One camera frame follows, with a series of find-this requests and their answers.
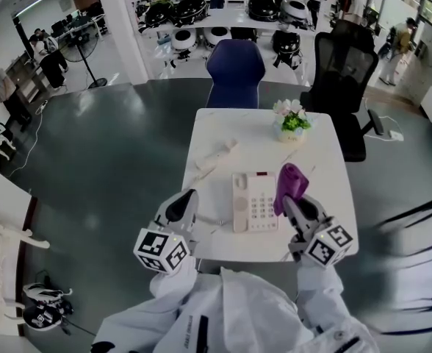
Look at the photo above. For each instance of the purple cloth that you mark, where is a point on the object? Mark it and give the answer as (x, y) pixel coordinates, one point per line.
(291, 182)

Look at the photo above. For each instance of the grey table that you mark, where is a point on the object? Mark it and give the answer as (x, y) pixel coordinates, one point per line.
(414, 234)

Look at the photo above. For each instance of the black white floor device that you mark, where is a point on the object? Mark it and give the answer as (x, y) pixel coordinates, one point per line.
(45, 307)

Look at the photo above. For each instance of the group of black white helmets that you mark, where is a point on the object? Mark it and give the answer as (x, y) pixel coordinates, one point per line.
(190, 11)

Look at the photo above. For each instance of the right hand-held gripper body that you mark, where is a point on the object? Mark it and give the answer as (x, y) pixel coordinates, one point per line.
(326, 245)

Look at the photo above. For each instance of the black floor fan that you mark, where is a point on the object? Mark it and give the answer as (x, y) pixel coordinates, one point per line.
(80, 53)

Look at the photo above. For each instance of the blue chair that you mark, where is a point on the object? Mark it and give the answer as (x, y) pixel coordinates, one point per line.
(234, 72)

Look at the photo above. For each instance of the person's left forearm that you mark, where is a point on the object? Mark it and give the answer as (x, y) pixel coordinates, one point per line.
(173, 281)

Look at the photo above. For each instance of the person's right forearm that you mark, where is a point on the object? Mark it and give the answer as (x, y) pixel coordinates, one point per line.
(319, 289)

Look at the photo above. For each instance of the white desk telephone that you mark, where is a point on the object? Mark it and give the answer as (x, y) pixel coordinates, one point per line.
(260, 204)

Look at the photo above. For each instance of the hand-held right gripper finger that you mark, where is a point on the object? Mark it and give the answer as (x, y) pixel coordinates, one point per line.
(313, 212)
(294, 217)

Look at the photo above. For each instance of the white telephone handset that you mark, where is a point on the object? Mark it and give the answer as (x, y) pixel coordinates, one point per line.
(216, 153)

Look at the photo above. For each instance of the white locker cabinet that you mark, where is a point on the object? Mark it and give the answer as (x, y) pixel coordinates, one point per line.
(425, 61)

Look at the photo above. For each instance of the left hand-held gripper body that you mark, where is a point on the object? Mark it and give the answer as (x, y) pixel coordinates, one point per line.
(161, 250)

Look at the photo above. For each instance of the white shelf rack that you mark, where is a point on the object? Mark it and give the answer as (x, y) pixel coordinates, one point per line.
(230, 20)

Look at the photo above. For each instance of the potted flower plant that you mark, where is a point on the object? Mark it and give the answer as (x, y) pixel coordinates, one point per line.
(291, 123)

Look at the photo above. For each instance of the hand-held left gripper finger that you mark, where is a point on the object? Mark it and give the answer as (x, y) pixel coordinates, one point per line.
(173, 208)
(193, 208)

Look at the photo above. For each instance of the person's white jacket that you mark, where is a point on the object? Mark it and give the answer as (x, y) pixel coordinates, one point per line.
(245, 307)

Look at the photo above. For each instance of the black mesh office chair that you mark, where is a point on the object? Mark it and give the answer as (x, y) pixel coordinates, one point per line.
(344, 79)

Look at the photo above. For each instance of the white power strip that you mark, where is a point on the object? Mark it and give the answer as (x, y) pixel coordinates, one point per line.
(396, 135)

